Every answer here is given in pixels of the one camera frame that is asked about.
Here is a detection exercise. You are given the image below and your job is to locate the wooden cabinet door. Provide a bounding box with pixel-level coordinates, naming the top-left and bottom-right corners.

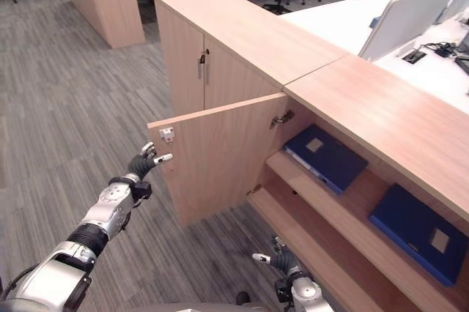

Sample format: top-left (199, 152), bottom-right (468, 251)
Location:
top-left (147, 92), bottom-right (294, 228)

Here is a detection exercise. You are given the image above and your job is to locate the white desk divider panel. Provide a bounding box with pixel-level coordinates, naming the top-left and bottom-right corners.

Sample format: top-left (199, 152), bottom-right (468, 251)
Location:
top-left (435, 0), bottom-right (469, 26)
top-left (358, 0), bottom-right (462, 61)

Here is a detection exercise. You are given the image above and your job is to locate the blue folder with square label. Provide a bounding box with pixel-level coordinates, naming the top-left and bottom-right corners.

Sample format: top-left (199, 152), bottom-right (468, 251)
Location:
top-left (282, 124), bottom-right (369, 196)
top-left (368, 183), bottom-right (469, 288)

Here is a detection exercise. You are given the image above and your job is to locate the wooden office cabinet with shelves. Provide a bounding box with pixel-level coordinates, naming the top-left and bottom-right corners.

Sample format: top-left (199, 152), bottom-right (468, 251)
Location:
top-left (247, 54), bottom-right (469, 312)

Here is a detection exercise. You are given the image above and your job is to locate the black cables and adapter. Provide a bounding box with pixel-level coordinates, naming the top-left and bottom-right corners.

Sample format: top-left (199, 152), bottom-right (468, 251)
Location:
top-left (419, 41), bottom-right (469, 61)

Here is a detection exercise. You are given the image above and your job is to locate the closed wooden office cabinet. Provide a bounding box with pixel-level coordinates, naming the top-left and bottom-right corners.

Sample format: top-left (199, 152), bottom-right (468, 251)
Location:
top-left (152, 0), bottom-right (352, 122)

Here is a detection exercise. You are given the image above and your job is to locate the wooden partition column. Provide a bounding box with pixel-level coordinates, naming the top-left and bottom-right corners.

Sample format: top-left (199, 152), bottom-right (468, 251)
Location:
top-left (53, 0), bottom-right (146, 50)

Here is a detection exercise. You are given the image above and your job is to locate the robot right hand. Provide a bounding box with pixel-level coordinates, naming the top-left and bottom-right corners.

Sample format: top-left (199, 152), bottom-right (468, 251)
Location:
top-left (251, 237), bottom-right (303, 275)

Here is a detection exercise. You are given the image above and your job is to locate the black desk cable grommet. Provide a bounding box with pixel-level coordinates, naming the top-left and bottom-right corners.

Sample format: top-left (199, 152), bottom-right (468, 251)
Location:
top-left (401, 49), bottom-right (428, 64)

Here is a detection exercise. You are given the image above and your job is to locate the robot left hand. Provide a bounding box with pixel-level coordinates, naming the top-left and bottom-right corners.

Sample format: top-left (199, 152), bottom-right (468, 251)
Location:
top-left (127, 141), bottom-right (174, 182)

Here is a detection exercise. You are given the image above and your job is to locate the wooden cabinet shelf board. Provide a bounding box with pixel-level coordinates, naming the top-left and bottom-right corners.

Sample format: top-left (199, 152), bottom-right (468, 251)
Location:
top-left (265, 150), bottom-right (461, 312)

